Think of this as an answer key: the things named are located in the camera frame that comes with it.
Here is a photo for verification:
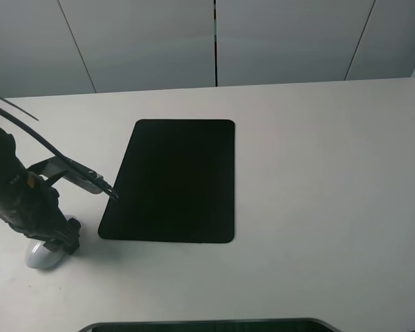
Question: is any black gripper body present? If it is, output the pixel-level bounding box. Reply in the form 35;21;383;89
0;172;77;242

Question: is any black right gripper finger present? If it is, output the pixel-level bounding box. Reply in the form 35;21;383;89
43;240;61;251

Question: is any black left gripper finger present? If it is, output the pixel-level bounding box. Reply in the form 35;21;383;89
66;217;81;255

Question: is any white computer mouse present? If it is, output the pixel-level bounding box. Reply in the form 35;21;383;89
25;214;74;270

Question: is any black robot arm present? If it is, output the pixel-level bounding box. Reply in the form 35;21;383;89
0;128;81;255

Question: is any black mouse pad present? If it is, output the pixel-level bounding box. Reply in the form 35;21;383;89
98;119;235;243

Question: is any black device at bottom edge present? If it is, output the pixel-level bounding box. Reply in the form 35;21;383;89
81;318;337;331

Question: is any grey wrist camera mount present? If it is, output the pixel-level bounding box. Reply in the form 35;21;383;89
28;156;118;199

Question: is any black cable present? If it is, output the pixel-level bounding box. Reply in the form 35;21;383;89
0;90;120;201

